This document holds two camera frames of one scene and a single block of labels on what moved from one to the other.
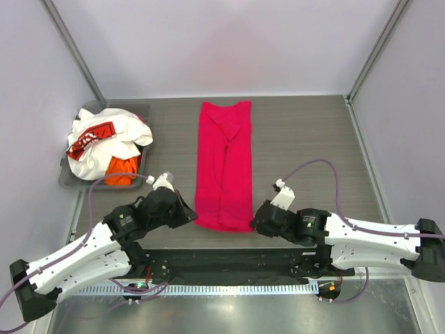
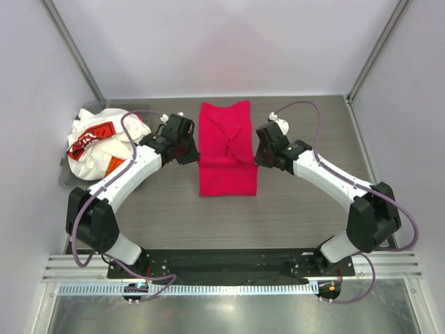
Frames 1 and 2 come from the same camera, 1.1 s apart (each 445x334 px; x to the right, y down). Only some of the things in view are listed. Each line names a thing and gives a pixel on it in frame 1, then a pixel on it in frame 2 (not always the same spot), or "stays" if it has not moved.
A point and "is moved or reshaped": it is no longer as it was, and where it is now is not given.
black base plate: [233, 266] stays
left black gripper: [185, 213] → [192, 155]
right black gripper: [262, 229] → [261, 160]
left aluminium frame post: [74, 48] stays
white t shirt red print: [99, 136] stays
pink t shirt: [224, 197] is moved or reshaped
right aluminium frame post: [377, 49] stays
